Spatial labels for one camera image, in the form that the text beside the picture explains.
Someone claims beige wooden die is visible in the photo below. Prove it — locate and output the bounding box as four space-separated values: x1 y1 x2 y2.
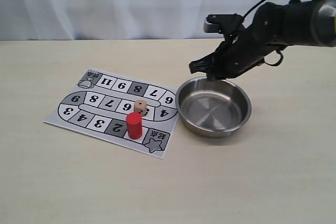
133 100 147 116

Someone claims paper number game board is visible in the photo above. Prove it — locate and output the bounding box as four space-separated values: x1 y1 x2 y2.
44 68 178 158

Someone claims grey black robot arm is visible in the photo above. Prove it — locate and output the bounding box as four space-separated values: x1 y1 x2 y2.
189 0 335 80

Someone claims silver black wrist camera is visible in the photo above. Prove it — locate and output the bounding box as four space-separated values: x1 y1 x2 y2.
203 13 245 38

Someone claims red cylinder game piece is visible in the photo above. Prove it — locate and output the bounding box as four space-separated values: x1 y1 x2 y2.
126 112 143 140

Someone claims white curtain backdrop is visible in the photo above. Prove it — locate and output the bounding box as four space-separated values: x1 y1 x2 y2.
1 0 259 40

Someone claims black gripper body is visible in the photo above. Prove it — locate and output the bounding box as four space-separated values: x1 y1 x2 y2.
213 28 283 80

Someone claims stainless steel round bowl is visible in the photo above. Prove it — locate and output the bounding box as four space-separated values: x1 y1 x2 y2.
175 77 252 138

